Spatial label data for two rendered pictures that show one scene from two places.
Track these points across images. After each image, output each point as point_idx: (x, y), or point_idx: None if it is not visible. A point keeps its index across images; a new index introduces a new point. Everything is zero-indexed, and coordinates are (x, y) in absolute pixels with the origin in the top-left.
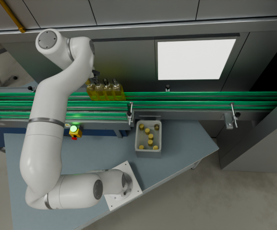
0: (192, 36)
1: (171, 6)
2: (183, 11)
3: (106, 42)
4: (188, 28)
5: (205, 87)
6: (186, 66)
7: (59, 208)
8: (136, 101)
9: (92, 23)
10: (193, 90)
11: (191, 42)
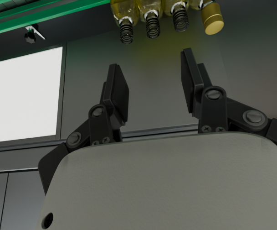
0: (7, 146)
1: (38, 196)
2: (22, 188)
3: (151, 128)
4: (10, 163)
5: None
6: (17, 85)
7: None
8: None
9: None
10: (14, 33)
11: (7, 137)
